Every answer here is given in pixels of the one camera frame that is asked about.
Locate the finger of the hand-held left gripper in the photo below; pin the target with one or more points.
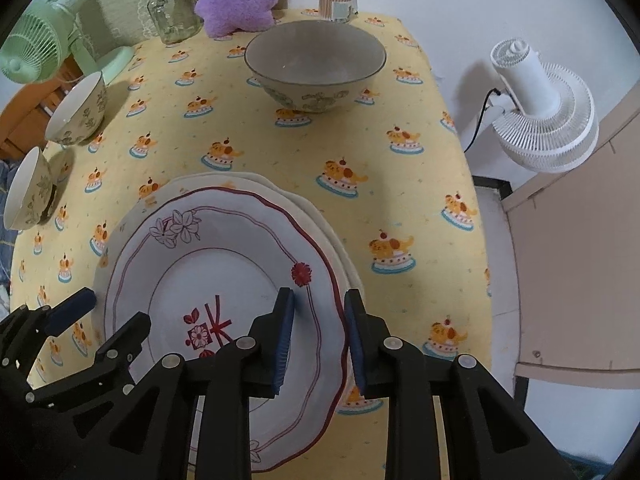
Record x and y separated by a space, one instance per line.
125 340
72 310

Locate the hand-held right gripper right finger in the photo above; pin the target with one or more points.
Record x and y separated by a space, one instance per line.
357 345

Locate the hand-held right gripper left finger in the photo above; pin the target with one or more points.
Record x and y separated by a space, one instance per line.
285 340

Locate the white plate maroon rim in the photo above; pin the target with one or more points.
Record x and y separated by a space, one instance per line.
225 270

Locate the large grey floral bowl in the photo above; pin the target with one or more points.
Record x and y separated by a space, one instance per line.
27 195

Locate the large orange flower plate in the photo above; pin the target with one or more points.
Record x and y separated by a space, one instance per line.
200 178

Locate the blue plaid pillow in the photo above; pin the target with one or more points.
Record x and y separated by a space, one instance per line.
4 250

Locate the wooden headboard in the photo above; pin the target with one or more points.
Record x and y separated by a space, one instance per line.
20 130

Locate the yellow printed tablecloth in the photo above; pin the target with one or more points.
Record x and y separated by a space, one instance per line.
300 150

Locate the beige door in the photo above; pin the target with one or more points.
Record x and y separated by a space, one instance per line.
575 260

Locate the green desk fan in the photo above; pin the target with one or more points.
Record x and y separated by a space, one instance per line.
30 50

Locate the white fan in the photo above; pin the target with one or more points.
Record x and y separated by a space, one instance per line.
540 110

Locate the glass jar dark lid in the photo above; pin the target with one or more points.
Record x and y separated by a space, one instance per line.
172 15

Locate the cotton swab container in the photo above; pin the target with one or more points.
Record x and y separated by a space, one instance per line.
334 2

